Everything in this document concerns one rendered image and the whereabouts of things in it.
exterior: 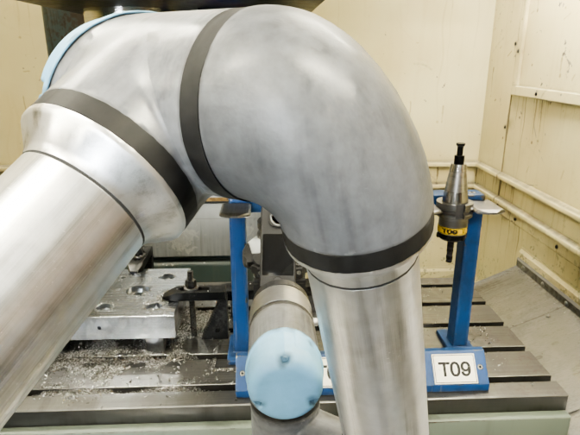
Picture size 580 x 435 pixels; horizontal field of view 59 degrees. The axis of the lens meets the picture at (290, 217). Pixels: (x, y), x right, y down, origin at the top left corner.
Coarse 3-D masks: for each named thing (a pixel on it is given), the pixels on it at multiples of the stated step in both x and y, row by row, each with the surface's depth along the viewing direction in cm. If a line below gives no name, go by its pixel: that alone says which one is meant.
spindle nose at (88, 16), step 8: (88, 8) 85; (96, 8) 84; (104, 8) 83; (112, 8) 83; (120, 8) 83; (128, 8) 83; (136, 8) 83; (144, 8) 84; (152, 8) 84; (160, 8) 85; (88, 16) 85; (96, 16) 84
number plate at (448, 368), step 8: (432, 360) 92; (440, 360) 92; (448, 360) 92; (456, 360) 92; (464, 360) 92; (472, 360) 92; (432, 368) 91; (440, 368) 91; (448, 368) 91; (456, 368) 91; (464, 368) 91; (472, 368) 91; (440, 376) 91; (448, 376) 91; (456, 376) 91; (464, 376) 91; (472, 376) 91; (440, 384) 90
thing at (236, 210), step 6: (228, 204) 91; (234, 204) 91; (240, 204) 91; (246, 204) 91; (222, 210) 88; (228, 210) 88; (234, 210) 88; (240, 210) 88; (246, 210) 88; (222, 216) 86; (228, 216) 86; (234, 216) 85; (240, 216) 86; (246, 216) 86
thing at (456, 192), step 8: (456, 168) 87; (464, 168) 87; (448, 176) 89; (456, 176) 87; (464, 176) 87; (448, 184) 88; (456, 184) 87; (464, 184) 88; (448, 192) 88; (456, 192) 88; (464, 192) 88; (448, 200) 88; (456, 200) 88; (464, 200) 88
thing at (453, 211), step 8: (440, 200) 90; (440, 208) 89; (448, 208) 88; (456, 208) 87; (464, 208) 88; (472, 208) 88; (440, 216) 89; (448, 216) 88; (456, 216) 88; (464, 216) 88
